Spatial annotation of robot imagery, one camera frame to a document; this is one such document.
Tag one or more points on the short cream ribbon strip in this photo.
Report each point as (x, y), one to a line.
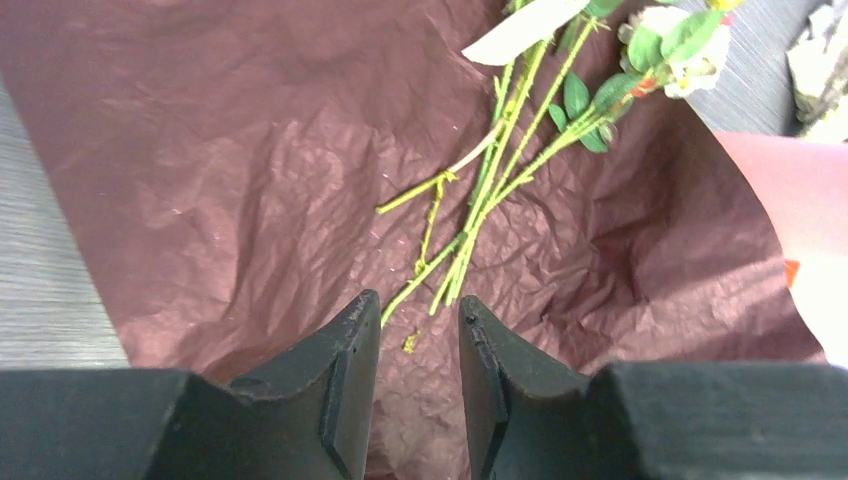
(521, 30)

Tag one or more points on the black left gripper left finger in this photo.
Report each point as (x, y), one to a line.
(304, 414)

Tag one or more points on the pink cylindrical vase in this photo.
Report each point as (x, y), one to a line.
(802, 185)

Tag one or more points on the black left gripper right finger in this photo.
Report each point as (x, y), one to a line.
(528, 416)

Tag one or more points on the pink artificial flower bouquet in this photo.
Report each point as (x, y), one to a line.
(542, 107)

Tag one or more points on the dark red wrapping paper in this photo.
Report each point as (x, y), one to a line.
(219, 163)

